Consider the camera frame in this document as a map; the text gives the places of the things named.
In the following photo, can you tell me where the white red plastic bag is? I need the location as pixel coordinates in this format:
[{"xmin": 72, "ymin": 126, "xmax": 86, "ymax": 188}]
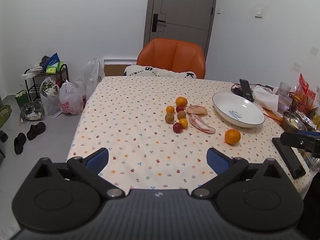
[{"xmin": 59, "ymin": 81, "xmax": 84, "ymax": 115}]

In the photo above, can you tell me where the black shoe right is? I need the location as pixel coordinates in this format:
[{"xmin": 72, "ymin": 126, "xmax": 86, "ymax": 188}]
[{"xmin": 27, "ymin": 122, "xmax": 46, "ymax": 140}]

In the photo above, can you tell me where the white plastic bag with groceries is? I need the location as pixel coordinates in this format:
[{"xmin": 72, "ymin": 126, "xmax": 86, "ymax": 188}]
[{"xmin": 40, "ymin": 76, "xmax": 61, "ymax": 118}]

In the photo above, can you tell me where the white tissue paper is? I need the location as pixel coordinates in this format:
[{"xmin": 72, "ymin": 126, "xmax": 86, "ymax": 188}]
[{"xmin": 253, "ymin": 86, "xmax": 278, "ymax": 111}]

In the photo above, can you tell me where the black door handle lock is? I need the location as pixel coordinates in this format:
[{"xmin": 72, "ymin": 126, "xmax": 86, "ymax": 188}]
[{"xmin": 151, "ymin": 14, "xmax": 166, "ymax": 33}]

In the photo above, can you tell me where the floral tablecloth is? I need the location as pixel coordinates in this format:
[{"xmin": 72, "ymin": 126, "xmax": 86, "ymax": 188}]
[{"xmin": 66, "ymin": 75, "xmax": 313, "ymax": 198}]

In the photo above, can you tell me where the black shoe left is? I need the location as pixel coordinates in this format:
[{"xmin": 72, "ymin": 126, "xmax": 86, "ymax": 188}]
[{"xmin": 14, "ymin": 133, "xmax": 27, "ymax": 155}]

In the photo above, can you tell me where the black metal shelf rack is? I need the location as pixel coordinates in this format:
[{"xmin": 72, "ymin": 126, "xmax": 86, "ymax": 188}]
[{"xmin": 21, "ymin": 63, "xmax": 69, "ymax": 101}]

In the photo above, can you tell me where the grey door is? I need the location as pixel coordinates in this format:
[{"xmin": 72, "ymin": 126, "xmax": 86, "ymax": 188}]
[{"xmin": 143, "ymin": 0, "xmax": 216, "ymax": 55}]

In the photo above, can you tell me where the brown kiwi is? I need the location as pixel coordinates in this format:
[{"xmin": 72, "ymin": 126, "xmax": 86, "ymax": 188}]
[
  {"xmin": 177, "ymin": 111, "xmax": 186, "ymax": 120},
  {"xmin": 165, "ymin": 113, "xmax": 175, "ymax": 124}
]

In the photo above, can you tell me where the peeled pomelo segment long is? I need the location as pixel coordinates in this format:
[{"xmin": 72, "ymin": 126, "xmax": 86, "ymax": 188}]
[{"xmin": 189, "ymin": 114, "xmax": 216, "ymax": 134}]

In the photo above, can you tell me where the large orange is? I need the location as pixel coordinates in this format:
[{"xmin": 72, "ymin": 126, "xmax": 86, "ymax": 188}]
[
  {"xmin": 175, "ymin": 96, "xmax": 188, "ymax": 107},
  {"xmin": 225, "ymin": 129, "xmax": 241, "ymax": 145}
]

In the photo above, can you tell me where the white light switch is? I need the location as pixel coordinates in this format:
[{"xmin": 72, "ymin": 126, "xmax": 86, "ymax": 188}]
[{"xmin": 254, "ymin": 7, "xmax": 263, "ymax": 18}]

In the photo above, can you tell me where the orange leather chair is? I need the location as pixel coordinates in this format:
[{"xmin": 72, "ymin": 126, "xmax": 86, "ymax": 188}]
[{"xmin": 137, "ymin": 38, "xmax": 206, "ymax": 79}]

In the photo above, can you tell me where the black phone on stand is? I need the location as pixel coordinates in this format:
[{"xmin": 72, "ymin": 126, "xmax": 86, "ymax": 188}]
[{"xmin": 239, "ymin": 79, "xmax": 254, "ymax": 102}]

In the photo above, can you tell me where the clear plastic bag by wall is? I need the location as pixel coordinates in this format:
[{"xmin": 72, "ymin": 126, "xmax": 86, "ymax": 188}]
[{"xmin": 81, "ymin": 58, "xmax": 105, "ymax": 101}]

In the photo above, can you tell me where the red plum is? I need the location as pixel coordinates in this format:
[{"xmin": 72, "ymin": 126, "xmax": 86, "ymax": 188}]
[
  {"xmin": 172, "ymin": 122, "xmax": 183, "ymax": 133},
  {"xmin": 176, "ymin": 105, "xmax": 184, "ymax": 113}
]

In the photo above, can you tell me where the clear plastic cup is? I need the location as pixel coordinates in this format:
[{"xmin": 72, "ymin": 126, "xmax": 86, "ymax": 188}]
[{"xmin": 277, "ymin": 94, "xmax": 292, "ymax": 114}]

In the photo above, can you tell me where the steel bowl with food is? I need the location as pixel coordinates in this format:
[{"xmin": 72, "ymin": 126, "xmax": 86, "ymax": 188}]
[{"xmin": 282, "ymin": 111, "xmax": 307, "ymax": 133}]

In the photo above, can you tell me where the black shoe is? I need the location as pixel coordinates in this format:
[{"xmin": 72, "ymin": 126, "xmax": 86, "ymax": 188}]
[
  {"xmin": 27, "ymin": 122, "xmax": 46, "ymax": 140},
  {"xmin": 14, "ymin": 133, "xmax": 27, "ymax": 155}
]

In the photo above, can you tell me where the red snack packets basket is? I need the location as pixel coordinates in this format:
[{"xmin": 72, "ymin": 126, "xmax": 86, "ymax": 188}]
[{"xmin": 289, "ymin": 73, "xmax": 319, "ymax": 112}]

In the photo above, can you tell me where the white black fuzzy cushion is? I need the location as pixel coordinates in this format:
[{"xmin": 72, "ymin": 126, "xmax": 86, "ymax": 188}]
[{"xmin": 124, "ymin": 65, "xmax": 197, "ymax": 79}]

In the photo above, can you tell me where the aluminium foil wrap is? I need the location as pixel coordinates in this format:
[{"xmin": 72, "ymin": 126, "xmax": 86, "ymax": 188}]
[{"xmin": 294, "ymin": 111, "xmax": 317, "ymax": 131}]

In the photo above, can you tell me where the small orange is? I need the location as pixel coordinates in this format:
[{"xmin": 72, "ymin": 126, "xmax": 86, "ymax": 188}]
[
  {"xmin": 166, "ymin": 106, "xmax": 175, "ymax": 114},
  {"xmin": 179, "ymin": 118, "xmax": 188, "ymax": 129}
]

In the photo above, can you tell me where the peeled pomelo segment round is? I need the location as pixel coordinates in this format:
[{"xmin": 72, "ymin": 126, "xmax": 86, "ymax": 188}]
[{"xmin": 186, "ymin": 105, "xmax": 207, "ymax": 115}]

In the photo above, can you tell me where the white plate blue rim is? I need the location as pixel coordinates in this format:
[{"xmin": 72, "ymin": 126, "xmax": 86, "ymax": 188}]
[{"xmin": 212, "ymin": 92, "xmax": 265, "ymax": 128}]

